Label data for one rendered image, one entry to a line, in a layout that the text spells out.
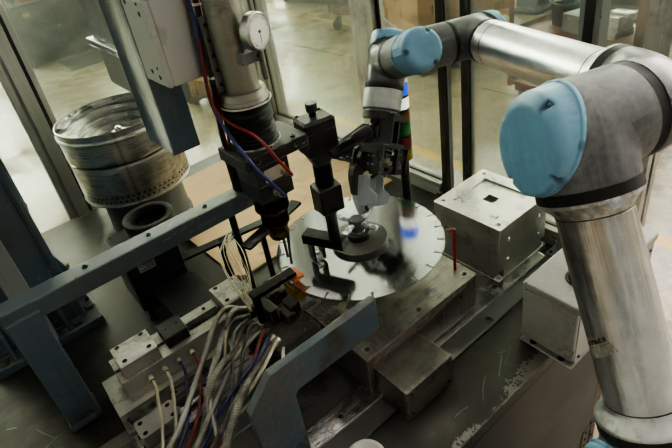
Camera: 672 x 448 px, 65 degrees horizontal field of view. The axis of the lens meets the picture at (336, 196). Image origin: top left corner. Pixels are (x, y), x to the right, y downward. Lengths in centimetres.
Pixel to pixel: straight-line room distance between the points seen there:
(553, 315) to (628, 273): 39
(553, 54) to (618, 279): 33
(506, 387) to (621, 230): 49
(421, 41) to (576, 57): 25
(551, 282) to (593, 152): 46
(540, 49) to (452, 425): 62
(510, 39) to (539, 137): 32
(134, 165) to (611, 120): 113
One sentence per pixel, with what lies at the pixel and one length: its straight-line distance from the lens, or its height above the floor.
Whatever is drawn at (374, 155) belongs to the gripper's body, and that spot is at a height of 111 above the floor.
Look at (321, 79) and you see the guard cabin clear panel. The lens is 176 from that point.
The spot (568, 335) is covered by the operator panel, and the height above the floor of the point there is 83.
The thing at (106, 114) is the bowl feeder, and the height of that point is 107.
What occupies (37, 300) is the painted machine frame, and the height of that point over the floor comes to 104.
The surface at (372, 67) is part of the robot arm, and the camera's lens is 102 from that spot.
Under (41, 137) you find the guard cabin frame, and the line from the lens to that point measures 181.
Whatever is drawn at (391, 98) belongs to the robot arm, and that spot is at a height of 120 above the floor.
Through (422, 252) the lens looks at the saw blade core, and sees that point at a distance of 99.
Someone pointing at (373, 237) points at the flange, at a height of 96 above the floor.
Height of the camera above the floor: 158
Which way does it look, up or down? 32 degrees down
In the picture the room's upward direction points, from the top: 10 degrees counter-clockwise
